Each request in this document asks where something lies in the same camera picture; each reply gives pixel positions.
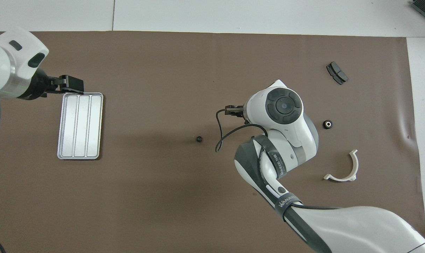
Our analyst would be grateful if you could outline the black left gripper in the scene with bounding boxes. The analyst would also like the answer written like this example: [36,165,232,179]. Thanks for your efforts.
[29,70,84,100]

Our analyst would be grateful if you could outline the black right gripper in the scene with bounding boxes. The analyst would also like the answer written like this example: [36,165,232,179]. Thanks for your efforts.
[225,105,247,117]

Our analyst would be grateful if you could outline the silver metal tray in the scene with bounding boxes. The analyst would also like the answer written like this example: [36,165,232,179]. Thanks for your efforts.
[57,92,104,160]

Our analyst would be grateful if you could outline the dark grey brake pad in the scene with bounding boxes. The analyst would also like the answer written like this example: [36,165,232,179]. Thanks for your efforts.
[326,61,349,85]

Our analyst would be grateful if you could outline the brown table mat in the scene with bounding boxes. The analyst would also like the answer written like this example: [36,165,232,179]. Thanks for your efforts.
[0,31,425,253]

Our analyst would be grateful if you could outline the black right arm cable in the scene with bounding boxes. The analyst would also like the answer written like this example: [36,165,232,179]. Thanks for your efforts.
[215,108,268,153]

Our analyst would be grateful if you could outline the white curved plastic bracket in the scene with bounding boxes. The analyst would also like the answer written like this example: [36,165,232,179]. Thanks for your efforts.
[323,149,359,182]

